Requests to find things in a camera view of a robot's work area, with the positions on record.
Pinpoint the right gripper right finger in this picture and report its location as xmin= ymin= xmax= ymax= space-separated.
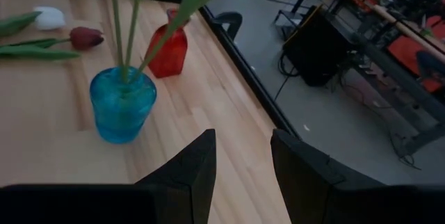
xmin=270 ymin=129 xmax=383 ymax=224

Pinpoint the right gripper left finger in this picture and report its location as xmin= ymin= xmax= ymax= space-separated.
xmin=135 ymin=129 xmax=217 ymax=224

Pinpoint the dark red artificial tulip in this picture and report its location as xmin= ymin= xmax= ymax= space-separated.
xmin=0 ymin=26 xmax=105 ymax=61

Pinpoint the white artificial tulip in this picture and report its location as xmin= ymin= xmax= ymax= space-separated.
xmin=0 ymin=6 xmax=67 ymax=38

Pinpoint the teal glass vase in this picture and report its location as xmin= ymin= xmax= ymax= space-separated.
xmin=89 ymin=65 xmax=157 ymax=145

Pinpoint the red glass vase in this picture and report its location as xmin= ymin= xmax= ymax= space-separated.
xmin=144 ymin=8 xmax=189 ymax=79

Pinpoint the black equipment box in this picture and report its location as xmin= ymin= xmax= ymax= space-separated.
xmin=282 ymin=5 xmax=353 ymax=88

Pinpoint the red cloth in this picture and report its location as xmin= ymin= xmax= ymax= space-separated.
xmin=387 ymin=14 xmax=445 ymax=93

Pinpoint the wooden pole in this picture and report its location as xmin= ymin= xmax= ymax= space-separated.
xmin=363 ymin=0 xmax=445 ymax=63

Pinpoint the black cable loop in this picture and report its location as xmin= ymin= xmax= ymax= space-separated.
xmin=213 ymin=10 xmax=243 ymax=41

